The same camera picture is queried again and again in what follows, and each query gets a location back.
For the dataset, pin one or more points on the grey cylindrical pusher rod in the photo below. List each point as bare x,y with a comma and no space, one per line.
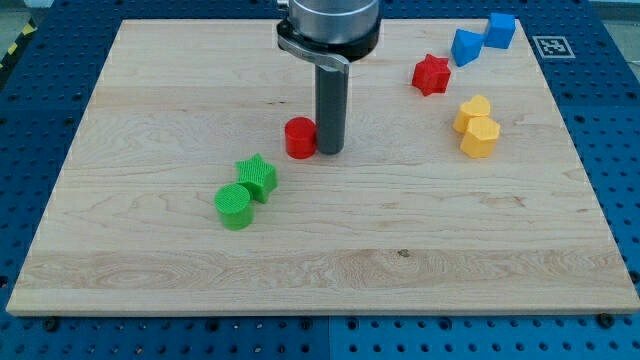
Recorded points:
331,95

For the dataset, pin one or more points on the red cylinder block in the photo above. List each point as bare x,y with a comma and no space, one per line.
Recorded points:
300,137

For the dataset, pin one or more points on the red star block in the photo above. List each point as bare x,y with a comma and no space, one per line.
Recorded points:
431,75

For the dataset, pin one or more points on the green star block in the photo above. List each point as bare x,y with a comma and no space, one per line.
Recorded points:
258,177

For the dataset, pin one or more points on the blue triangular block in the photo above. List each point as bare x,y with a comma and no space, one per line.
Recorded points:
466,46

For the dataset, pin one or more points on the yellow heart block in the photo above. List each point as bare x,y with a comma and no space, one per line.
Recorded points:
477,106

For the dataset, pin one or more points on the green cylinder block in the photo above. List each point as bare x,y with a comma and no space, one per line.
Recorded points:
233,205

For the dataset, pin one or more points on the yellow pentagon block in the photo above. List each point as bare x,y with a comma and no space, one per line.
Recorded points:
480,137

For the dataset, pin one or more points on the light wooden board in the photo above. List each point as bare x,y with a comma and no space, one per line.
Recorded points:
401,222

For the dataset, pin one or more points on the blue cube block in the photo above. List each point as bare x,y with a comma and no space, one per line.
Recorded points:
500,30

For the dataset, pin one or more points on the black white fiducial marker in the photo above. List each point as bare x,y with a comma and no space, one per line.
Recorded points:
553,47

